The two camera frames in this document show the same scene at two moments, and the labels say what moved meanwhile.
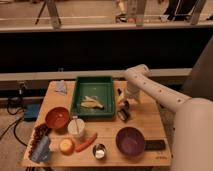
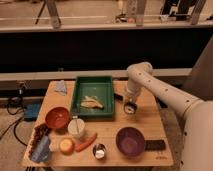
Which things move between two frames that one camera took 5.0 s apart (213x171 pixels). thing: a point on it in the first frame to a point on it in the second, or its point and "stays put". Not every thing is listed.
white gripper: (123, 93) to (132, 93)
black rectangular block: (155, 145) stays put
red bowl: (57, 117) stays put
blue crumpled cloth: (41, 150) stays put
